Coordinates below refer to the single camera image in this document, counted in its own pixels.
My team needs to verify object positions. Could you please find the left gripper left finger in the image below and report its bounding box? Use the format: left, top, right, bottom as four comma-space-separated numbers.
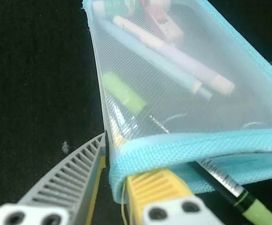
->
0, 130, 110, 225

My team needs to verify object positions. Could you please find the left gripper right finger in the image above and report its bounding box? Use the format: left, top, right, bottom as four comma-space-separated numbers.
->
125, 169, 223, 225

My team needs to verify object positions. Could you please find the translucent pouch with blue trim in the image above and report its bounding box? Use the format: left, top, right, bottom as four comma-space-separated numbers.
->
81, 0, 272, 203

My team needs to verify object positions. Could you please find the black pen with green grip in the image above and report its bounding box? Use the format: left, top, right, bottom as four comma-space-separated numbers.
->
189, 161, 272, 225

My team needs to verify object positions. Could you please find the green highlighter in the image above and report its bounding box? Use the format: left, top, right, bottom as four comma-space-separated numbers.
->
101, 72, 147, 116

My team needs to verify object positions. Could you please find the light blue pen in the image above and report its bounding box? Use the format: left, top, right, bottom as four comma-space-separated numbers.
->
97, 19, 213, 100

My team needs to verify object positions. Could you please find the pale lavender marker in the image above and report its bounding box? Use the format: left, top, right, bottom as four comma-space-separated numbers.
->
113, 15, 235, 96

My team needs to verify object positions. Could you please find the pink and white correction tape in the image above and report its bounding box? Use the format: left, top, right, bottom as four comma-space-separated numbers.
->
139, 0, 184, 45

